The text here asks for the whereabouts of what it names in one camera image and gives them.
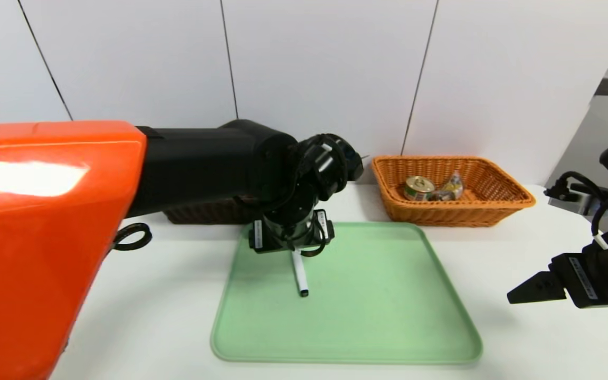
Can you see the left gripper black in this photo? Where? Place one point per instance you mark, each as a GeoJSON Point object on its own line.
{"type": "Point", "coordinates": [289, 235]}

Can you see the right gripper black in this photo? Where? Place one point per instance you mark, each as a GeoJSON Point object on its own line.
{"type": "Point", "coordinates": [578, 279]}

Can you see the thick white marker black tip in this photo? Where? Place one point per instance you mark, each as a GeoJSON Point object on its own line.
{"type": "Point", "coordinates": [300, 274]}

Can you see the small tin can gold lid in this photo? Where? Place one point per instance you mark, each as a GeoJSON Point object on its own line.
{"type": "Point", "coordinates": [418, 188]}

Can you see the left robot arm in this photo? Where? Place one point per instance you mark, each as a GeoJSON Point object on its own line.
{"type": "Point", "coordinates": [61, 237]}

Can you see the dark brown wicker basket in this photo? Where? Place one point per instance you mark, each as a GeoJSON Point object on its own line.
{"type": "Point", "coordinates": [203, 211]}

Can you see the orange wicker basket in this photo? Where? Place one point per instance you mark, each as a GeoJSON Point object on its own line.
{"type": "Point", "coordinates": [441, 214]}

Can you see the light green plastic tray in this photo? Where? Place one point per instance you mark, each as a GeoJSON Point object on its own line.
{"type": "Point", "coordinates": [367, 316]}

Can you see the clear wrapped snack packet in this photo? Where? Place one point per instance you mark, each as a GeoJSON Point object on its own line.
{"type": "Point", "coordinates": [449, 189]}

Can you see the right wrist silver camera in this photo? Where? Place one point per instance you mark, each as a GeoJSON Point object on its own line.
{"type": "Point", "coordinates": [573, 199]}

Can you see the dark wall plate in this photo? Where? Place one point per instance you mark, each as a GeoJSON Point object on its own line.
{"type": "Point", "coordinates": [605, 87]}

